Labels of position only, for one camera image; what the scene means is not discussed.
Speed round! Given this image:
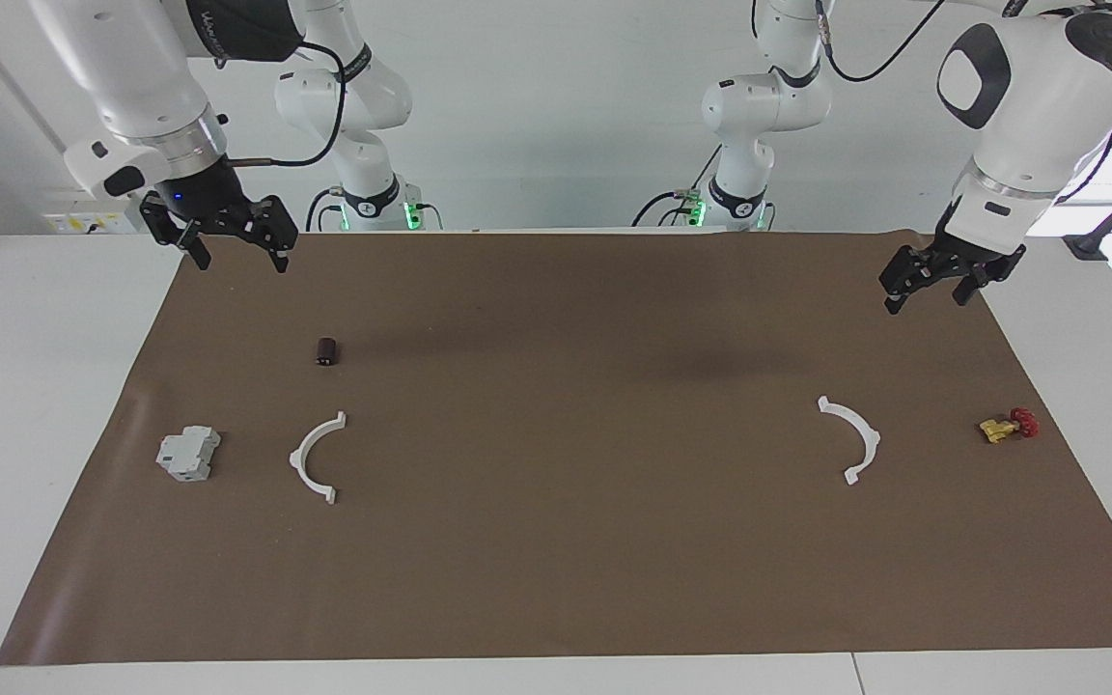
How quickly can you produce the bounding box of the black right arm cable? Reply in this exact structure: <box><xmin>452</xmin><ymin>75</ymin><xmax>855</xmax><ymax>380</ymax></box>
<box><xmin>213</xmin><ymin>39</ymin><xmax>349</xmax><ymax>170</ymax></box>

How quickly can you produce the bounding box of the yellow valve with red handle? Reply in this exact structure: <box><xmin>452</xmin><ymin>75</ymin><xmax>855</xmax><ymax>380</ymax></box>
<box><xmin>978</xmin><ymin>407</ymin><xmax>1041</xmax><ymax>445</ymax></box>

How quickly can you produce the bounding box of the grey circuit breaker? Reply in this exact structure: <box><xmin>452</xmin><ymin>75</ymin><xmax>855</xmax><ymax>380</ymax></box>
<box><xmin>155</xmin><ymin>426</ymin><xmax>222</xmax><ymax>483</ymax></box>

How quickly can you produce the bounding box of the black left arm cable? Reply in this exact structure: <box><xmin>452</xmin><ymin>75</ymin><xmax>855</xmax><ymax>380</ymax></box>
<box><xmin>815</xmin><ymin>0</ymin><xmax>948</xmax><ymax>84</ymax></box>

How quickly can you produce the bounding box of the black arm base cable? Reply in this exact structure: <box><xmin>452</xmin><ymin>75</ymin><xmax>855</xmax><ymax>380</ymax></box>
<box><xmin>631</xmin><ymin>145</ymin><xmax>721</xmax><ymax>229</ymax></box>
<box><xmin>305</xmin><ymin>186</ymin><xmax>345</xmax><ymax>233</ymax></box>

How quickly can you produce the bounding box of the white half ring pipe clamp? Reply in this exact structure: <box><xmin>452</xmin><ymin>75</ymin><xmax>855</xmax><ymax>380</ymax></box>
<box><xmin>289</xmin><ymin>411</ymin><xmax>348</xmax><ymax>505</ymax></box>
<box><xmin>817</xmin><ymin>396</ymin><xmax>881</xmax><ymax>486</ymax></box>

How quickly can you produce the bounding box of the brown table mat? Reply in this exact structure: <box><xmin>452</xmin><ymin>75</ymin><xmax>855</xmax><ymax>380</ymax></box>
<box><xmin>0</xmin><ymin>230</ymin><xmax>1112</xmax><ymax>667</ymax></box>

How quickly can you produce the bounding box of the white wall socket strip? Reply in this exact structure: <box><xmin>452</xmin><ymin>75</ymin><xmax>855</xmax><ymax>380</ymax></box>
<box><xmin>42</xmin><ymin>212</ymin><xmax>137</xmax><ymax>235</ymax></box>

